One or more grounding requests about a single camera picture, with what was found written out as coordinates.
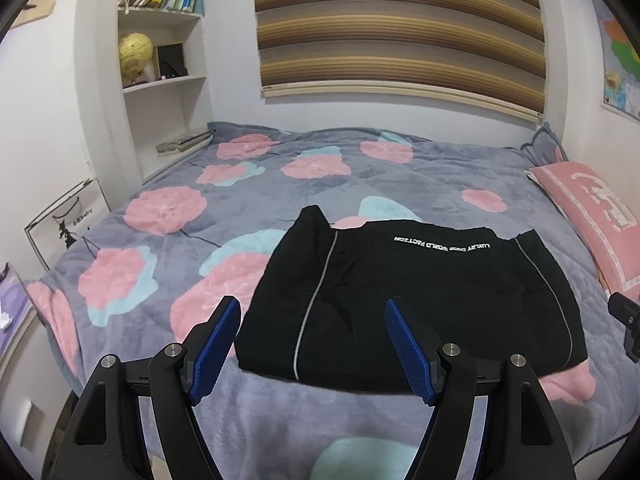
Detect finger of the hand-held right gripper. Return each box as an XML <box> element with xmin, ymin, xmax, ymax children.
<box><xmin>608</xmin><ymin>292</ymin><xmax>640</xmax><ymax>364</ymax></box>

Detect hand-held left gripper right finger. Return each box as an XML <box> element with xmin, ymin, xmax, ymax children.
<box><xmin>384</xmin><ymin>298</ymin><xmax>578</xmax><ymax>480</ymax></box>

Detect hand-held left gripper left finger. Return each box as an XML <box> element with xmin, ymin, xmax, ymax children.
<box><xmin>52</xmin><ymin>296</ymin><xmax>242</xmax><ymax>480</ymax></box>

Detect black jacket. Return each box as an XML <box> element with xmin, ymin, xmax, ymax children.
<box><xmin>235</xmin><ymin>205</ymin><xmax>590</xmax><ymax>395</ymax></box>

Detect pink pillow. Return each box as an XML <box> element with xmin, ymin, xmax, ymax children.
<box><xmin>525</xmin><ymin>161</ymin><xmax>640</xmax><ymax>306</ymax></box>

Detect floral fleece blanket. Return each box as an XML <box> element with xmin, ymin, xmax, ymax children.
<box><xmin>25</xmin><ymin>120</ymin><xmax>640</xmax><ymax>480</ymax></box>

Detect grey pillow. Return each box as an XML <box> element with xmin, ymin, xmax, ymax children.
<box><xmin>520</xmin><ymin>122</ymin><xmax>571</xmax><ymax>166</ymax></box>

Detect white paper bag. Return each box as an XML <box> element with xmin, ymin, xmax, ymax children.
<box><xmin>24</xmin><ymin>177</ymin><xmax>112</xmax><ymax>272</ymax></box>

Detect purple box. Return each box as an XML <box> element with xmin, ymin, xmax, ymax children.
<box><xmin>0</xmin><ymin>262</ymin><xmax>38</xmax><ymax>361</ymax></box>

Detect yellow globe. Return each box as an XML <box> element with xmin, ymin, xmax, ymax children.
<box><xmin>118</xmin><ymin>32</ymin><xmax>154</xmax><ymax>86</ymax></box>

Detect striped window blind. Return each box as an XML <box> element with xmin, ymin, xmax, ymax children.
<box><xmin>252</xmin><ymin>0</ymin><xmax>546</xmax><ymax>124</ymax></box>

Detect white wall bookshelf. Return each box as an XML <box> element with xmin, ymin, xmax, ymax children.
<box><xmin>116</xmin><ymin>0</ymin><xmax>215</xmax><ymax>183</ymax></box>

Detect wall map poster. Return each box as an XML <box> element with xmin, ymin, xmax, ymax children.
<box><xmin>592</xmin><ymin>0</ymin><xmax>640</xmax><ymax>122</ymax></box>

